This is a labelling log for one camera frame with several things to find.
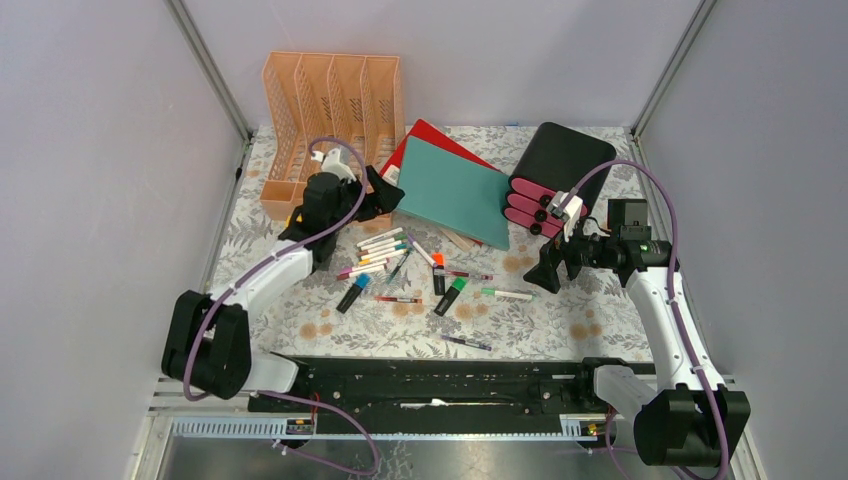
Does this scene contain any purple cable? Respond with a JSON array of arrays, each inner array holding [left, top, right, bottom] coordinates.
[[563, 158, 731, 480], [182, 136, 387, 478]]

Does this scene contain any teal folder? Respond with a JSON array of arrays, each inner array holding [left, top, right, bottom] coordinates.
[[392, 135, 512, 252]]

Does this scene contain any green cap black highlighter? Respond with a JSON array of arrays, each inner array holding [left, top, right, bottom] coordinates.
[[433, 277, 468, 316]]

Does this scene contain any purple pen near front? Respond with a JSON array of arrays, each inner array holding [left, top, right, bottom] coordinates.
[[440, 335, 493, 352]]

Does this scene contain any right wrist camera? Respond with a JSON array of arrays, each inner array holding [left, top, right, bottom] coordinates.
[[546, 189, 583, 240]]

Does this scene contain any white marker black cap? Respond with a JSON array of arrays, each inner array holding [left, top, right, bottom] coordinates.
[[356, 227, 403, 248]]

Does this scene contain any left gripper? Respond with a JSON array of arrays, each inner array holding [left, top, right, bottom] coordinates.
[[328, 165, 403, 233]]

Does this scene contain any white marker pink cap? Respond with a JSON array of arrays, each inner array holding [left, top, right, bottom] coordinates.
[[336, 261, 387, 281]]

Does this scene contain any beige kraft notebook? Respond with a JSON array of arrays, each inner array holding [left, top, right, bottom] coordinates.
[[438, 226, 483, 252]]

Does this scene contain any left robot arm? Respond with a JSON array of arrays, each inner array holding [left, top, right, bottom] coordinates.
[[161, 167, 405, 411]]

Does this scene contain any orange plastic file organizer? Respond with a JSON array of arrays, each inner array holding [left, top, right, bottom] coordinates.
[[260, 51, 406, 221]]

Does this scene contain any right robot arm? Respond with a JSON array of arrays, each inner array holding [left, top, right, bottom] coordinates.
[[524, 193, 751, 469]]

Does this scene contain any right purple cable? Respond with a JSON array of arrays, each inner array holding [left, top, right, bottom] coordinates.
[[563, 158, 731, 480]]

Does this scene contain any dark red pen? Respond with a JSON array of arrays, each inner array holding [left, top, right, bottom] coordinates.
[[433, 268, 494, 281]]

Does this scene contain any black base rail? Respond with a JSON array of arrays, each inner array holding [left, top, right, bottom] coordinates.
[[247, 356, 609, 436]]

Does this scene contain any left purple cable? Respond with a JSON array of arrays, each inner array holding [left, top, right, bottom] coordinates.
[[182, 136, 387, 478]]

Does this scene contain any black pink drawer box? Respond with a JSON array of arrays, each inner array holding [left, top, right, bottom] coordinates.
[[502, 122, 617, 238]]

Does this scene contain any orange cap black highlighter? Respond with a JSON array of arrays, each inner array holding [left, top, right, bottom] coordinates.
[[432, 252, 446, 296]]

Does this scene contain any red binder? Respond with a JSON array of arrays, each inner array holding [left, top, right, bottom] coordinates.
[[380, 119, 495, 248]]

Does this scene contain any white purple marker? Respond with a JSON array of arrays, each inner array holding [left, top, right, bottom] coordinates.
[[407, 234, 437, 267]]

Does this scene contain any floral table mat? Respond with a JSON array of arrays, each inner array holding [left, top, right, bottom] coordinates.
[[190, 125, 660, 364]]

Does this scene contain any blue cap black highlighter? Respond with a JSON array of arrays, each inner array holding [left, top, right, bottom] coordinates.
[[336, 273, 371, 314]]

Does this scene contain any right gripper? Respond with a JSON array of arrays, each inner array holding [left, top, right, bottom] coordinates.
[[522, 213, 617, 294]]

